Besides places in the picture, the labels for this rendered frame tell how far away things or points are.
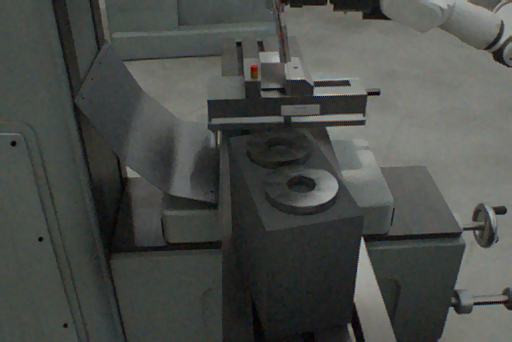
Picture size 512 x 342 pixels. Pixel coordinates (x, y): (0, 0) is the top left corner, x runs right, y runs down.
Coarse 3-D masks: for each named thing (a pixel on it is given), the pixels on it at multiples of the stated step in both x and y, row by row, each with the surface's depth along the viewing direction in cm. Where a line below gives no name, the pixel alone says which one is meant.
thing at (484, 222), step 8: (480, 208) 137; (488, 208) 134; (496, 208) 135; (504, 208) 134; (456, 216) 135; (472, 216) 142; (480, 216) 139; (488, 216) 133; (464, 224) 137; (472, 224) 137; (480, 224) 137; (488, 224) 134; (496, 224) 132; (480, 232) 139; (488, 232) 134; (496, 232) 132; (480, 240) 139; (488, 240) 134; (496, 240) 139
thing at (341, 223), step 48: (240, 144) 77; (288, 144) 76; (240, 192) 75; (288, 192) 65; (336, 192) 65; (240, 240) 81; (288, 240) 63; (336, 240) 65; (288, 288) 67; (336, 288) 69
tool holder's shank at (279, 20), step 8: (280, 8) 104; (272, 16) 105; (280, 16) 104; (280, 24) 105; (280, 32) 106; (280, 40) 107; (288, 40) 107; (280, 48) 108; (288, 48) 108; (280, 56) 109; (288, 56) 108
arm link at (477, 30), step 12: (456, 0) 100; (456, 12) 100; (468, 12) 101; (480, 12) 102; (504, 12) 105; (444, 24) 102; (456, 24) 101; (468, 24) 101; (480, 24) 101; (492, 24) 102; (504, 24) 103; (456, 36) 105; (468, 36) 103; (480, 36) 103; (492, 36) 103; (504, 36) 102; (480, 48) 105; (492, 48) 105
